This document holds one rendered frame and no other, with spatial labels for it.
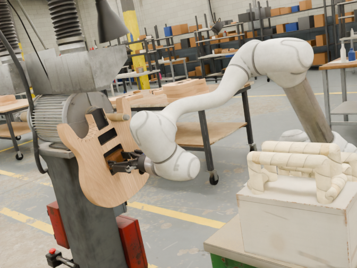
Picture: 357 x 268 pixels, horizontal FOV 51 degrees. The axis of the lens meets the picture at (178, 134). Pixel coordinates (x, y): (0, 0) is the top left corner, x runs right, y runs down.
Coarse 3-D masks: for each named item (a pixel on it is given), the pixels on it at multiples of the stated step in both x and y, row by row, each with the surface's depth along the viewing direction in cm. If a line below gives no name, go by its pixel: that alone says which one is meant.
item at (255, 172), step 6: (252, 162) 92; (252, 168) 92; (258, 168) 92; (252, 174) 92; (258, 174) 92; (252, 180) 93; (258, 180) 93; (252, 186) 94; (258, 186) 93; (252, 192) 94; (258, 192) 93
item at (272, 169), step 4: (264, 168) 100; (268, 168) 99; (272, 168) 99; (272, 172) 99; (276, 172) 100; (272, 176) 99; (276, 176) 100; (268, 180) 100; (272, 180) 99; (276, 180) 100
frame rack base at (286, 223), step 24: (240, 192) 97; (264, 192) 94; (288, 192) 92; (312, 192) 89; (240, 216) 98; (264, 216) 93; (288, 216) 88; (312, 216) 85; (336, 216) 81; (264, 240) 95; (288, 240) 91; (312, 240) 86; (336, 240) 83; (312, 264) 88; (336, 264) 84
